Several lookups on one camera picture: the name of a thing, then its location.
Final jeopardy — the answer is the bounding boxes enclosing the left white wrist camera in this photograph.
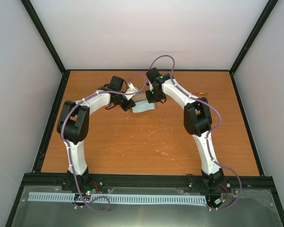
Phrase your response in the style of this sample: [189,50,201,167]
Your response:
[125,82,141,100]

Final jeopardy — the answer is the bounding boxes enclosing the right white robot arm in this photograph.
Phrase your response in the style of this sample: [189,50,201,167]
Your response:
[145,68,224,191]

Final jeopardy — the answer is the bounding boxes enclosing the brown striped glasses case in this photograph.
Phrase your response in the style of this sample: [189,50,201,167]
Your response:
[132,92,147,103]

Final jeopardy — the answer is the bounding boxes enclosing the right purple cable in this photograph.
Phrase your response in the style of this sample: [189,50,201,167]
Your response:
[150,54,242,211]

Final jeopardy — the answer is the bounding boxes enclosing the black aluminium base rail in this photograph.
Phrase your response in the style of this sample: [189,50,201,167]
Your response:
[21,172,274,193]

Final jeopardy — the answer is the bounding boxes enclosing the light blue cleaning cloth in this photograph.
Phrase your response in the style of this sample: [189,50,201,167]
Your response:
[132,100,155,113]

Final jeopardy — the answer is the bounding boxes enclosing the light blue slotted cable duct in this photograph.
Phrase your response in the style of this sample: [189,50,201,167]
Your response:
[27,192,207,206]

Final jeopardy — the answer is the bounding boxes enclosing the orange tinted sunglasses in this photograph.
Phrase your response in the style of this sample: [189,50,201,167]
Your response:
[192,92,208,98]

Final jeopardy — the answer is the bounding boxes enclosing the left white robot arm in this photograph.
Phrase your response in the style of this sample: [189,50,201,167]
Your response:
[57,76,138,191]

